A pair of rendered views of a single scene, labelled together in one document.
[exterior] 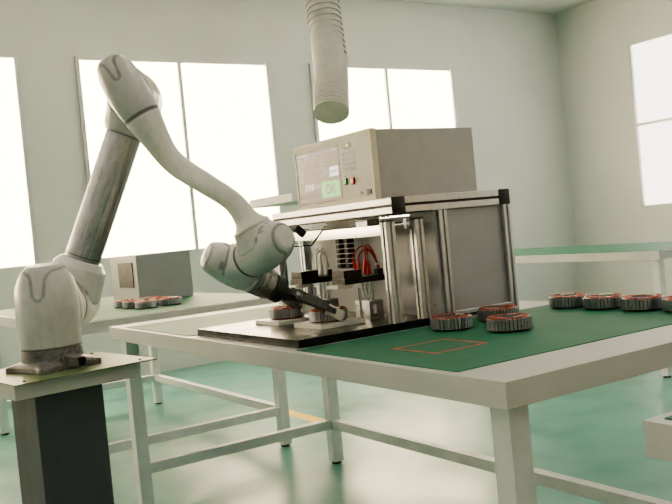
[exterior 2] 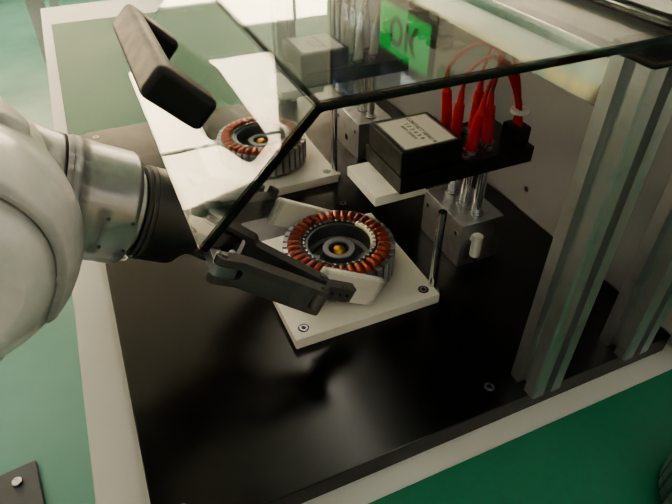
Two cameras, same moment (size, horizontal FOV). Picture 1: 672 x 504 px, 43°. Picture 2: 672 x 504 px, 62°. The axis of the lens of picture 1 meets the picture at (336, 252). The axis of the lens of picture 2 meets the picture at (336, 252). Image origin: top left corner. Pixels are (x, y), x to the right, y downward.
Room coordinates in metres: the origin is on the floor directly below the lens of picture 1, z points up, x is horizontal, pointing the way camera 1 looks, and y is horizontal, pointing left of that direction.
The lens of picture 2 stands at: (2.00, -0.03, 1.16)
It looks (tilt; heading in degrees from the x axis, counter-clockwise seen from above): 39 degrees down; 9
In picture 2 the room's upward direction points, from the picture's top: straight up
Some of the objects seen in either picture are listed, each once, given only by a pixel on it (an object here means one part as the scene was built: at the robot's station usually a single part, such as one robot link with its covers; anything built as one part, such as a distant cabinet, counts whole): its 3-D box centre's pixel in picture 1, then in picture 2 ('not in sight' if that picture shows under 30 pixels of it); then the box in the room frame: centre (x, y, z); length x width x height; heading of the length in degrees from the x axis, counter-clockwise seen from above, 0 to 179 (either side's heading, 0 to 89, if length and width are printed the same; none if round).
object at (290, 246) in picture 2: (328, 314); (338, 253); (2.43, 0.04, 0.80); 0.11 x 0.11 x 0.04
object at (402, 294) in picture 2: (329, 322); (338, 272); (2.43, 0.04, 0.78); 0.15 x 0.15 x 0.01; 33
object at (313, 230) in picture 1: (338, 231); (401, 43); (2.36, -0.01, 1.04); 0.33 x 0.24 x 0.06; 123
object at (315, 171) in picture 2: (287, 319); (264, 162); (2.63, 0.17, 0.78); 0.15 x 0.15 x 0.01; 33
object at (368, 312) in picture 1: (369, 309); (459, 221); (2.51, -0.08, 0.80); 0.08 x 0.05 x 0.06; 33
